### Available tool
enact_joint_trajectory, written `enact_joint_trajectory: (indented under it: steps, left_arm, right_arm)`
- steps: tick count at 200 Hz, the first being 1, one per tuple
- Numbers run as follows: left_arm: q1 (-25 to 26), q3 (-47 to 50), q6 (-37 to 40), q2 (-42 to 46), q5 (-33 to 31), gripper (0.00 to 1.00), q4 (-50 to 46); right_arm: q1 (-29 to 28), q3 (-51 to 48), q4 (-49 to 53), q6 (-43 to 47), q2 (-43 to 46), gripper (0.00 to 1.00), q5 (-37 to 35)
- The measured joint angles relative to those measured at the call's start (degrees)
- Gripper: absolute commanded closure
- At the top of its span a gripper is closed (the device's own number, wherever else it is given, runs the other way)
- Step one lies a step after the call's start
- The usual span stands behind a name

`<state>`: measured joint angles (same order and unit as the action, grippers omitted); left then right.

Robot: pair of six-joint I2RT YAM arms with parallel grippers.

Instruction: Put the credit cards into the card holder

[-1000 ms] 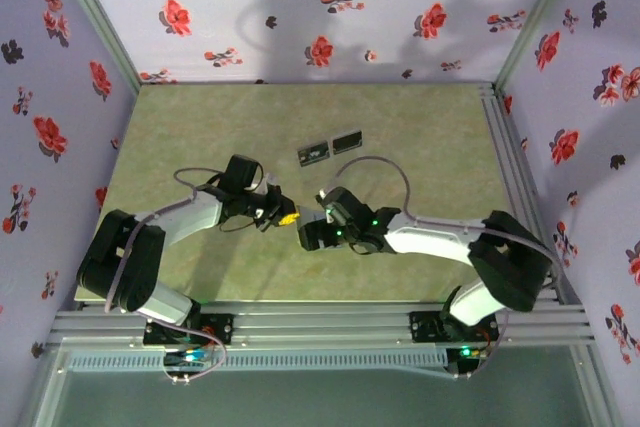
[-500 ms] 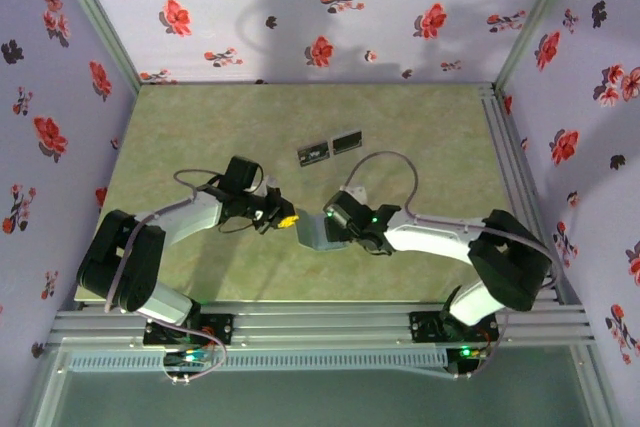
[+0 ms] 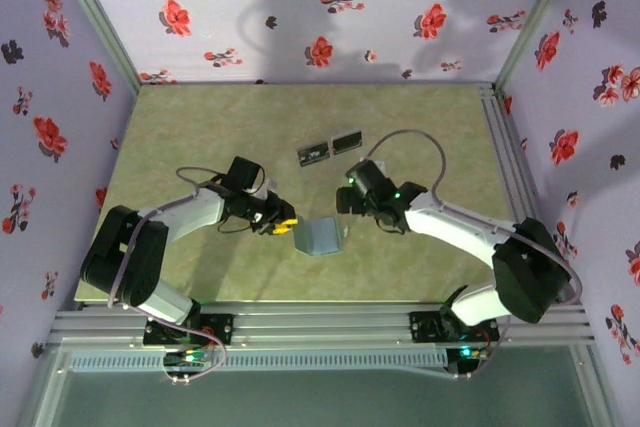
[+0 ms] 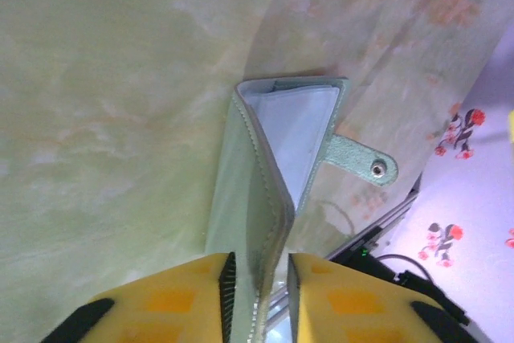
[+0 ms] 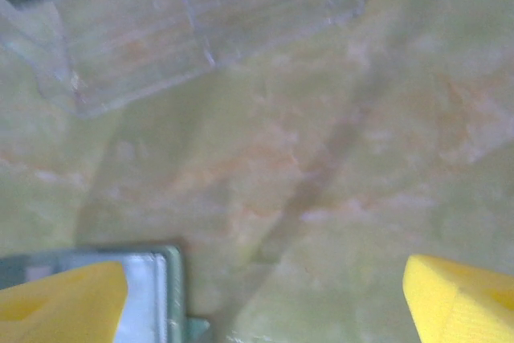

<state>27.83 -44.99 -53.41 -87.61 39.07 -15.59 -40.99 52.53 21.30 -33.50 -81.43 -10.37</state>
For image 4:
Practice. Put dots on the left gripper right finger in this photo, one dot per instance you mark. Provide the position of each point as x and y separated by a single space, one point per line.
361 307

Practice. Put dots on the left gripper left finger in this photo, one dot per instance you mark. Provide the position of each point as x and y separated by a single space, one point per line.
168 303

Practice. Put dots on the green leather card holder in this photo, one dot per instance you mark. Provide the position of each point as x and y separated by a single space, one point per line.
241 198

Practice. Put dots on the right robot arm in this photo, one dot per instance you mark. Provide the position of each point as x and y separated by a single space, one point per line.
373 266

